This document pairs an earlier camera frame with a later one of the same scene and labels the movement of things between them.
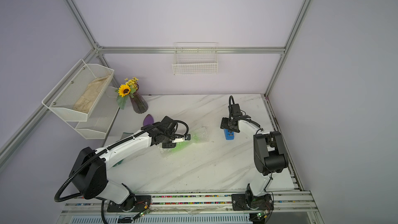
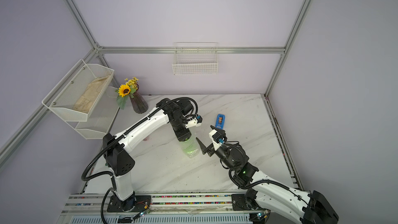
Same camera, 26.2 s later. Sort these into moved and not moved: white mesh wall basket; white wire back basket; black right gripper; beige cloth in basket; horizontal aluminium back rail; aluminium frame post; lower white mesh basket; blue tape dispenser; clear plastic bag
Moved: clear plastic bag; black right gripper; blue tape dispenser
Not moved: horizontal aluminium back rail; white wire back basket; white mesh wall basket; aluminium frame post; lower white mesh basket; beige cloth in basket
